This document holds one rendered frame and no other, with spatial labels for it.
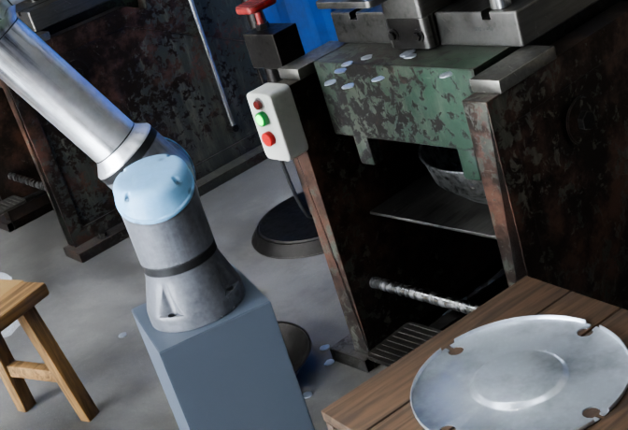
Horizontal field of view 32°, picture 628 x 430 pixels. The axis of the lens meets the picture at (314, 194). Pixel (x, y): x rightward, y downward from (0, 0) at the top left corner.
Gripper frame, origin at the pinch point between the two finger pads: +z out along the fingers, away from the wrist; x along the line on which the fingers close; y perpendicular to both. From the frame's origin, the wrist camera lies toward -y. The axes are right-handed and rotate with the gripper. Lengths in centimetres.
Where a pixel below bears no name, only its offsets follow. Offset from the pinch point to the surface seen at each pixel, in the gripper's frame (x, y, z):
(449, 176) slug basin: -6.8, 0.6, 40.8
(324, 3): -2.8, -3.4, 0.5
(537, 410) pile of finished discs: -50, 52, 25
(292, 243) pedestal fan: -6, -78, 81
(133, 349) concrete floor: -52, -86, 64
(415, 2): 6.0, 5.1, 9.5
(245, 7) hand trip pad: 0.6, -31.1, 4.2
